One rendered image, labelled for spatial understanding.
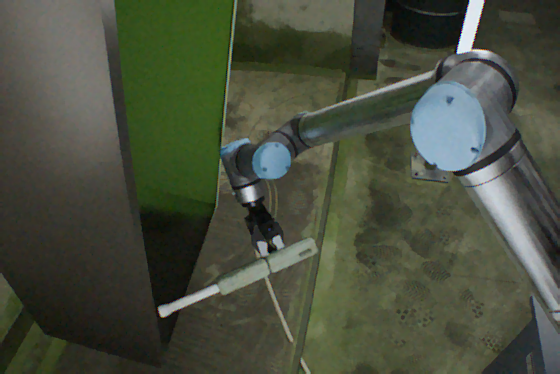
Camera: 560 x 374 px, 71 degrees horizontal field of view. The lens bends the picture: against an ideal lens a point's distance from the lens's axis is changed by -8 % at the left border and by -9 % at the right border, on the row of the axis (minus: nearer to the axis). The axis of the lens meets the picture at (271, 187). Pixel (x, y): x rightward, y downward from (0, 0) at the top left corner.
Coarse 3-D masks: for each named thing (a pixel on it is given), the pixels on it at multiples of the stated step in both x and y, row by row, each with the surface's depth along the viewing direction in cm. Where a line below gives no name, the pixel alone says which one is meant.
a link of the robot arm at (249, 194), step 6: (252, 186) 117; (258, 186) 118; (264, 186) 121; (234, 192) 120; (240, 192) 118; (246, 192) 118; (252, 192) 118; (258, 192) 118; (264, 192) 120; (240, 198) 119; (246, 198) 118; (252, 198) 118
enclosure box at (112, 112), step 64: (0, 0) 37; (64, 0) 36; (128, 0) 99; (192, 0) 96; (0, 64) 43; (64, 64) 41; (128, 64) 113; (192, 64) 110; (0, 128) 51; (64, 128) 48; (128, 128) 131; (192, 128) 127; (0, 192) 62; (64, 192) 58; (128, 192) 56; (192, 192) 149; (0, 256) 79; (64, 256) 73; (128, 256) 68; (192, 256) 136; (64, 320) 99; (128, 320) 89
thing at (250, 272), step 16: (304, 240) 125; (272, 256) 122; (288, 256) 122; (304, 256) 123; (240, 272) 119; (256, 272) 120; (272, 272) 122; (208, 288) 118; (224, 288) 118; (176, 304) 115
